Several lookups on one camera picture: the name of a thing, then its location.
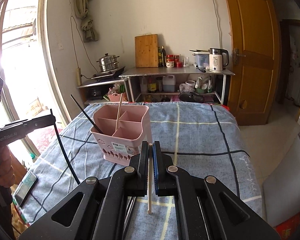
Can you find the light wooden chopstick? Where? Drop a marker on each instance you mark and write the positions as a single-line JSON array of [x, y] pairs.
[[150, 178], [118, 112]]

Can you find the white plastic jug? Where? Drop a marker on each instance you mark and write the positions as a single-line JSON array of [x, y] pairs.
[[168, 82]]

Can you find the induction cooker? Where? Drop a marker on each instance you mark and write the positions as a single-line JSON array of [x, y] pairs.
[[110, 74]]

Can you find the hanging cloth bag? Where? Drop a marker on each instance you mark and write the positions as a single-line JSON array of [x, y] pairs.
[[82, 12]]

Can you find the stainless steel steamer pot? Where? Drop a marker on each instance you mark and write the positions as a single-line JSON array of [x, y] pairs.
[[108, 63]]

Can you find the smartphone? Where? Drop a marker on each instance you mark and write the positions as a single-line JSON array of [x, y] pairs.
[[24, 188]]

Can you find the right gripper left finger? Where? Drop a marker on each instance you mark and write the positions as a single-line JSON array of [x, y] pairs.
[[112, 195]]

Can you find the clear plastic container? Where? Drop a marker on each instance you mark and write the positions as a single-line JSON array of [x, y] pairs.
[[201, 59]]

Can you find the small pink basket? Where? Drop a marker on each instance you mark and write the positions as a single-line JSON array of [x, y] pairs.
[[116, 97]]

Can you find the pink plastic chopstick basket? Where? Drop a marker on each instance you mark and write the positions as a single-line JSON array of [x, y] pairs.
[[134, 128]]

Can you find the black wok lid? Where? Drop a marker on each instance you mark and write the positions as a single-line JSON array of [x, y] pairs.
[[191, 97]]

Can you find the red lidded jar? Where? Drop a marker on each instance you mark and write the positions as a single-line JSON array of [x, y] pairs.
[[169, 61]]

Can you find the metal kitchen shelf table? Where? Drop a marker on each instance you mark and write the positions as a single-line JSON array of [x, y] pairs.
[[181, 75]]

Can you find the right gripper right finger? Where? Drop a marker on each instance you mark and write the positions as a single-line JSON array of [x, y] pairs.
[[170, 180]]

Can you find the white electric kettle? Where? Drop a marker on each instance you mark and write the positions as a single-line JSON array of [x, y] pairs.
[[218, 59]]

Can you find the left hand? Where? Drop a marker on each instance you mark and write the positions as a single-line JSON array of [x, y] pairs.
[[7, 177]]

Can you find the bamboo cutting board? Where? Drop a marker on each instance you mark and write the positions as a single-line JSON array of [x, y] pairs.
[[146, 51]]

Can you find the low side metal table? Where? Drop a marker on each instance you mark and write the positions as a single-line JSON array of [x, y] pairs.
[[92, 91]]

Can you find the wooden door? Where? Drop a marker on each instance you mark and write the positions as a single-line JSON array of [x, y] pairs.
[[255, 60]]

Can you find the dark sauce bottle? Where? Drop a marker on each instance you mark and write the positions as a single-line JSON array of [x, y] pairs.
[[163, 56]]

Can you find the window frame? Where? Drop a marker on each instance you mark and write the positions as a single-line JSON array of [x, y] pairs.
[[30, 88]]

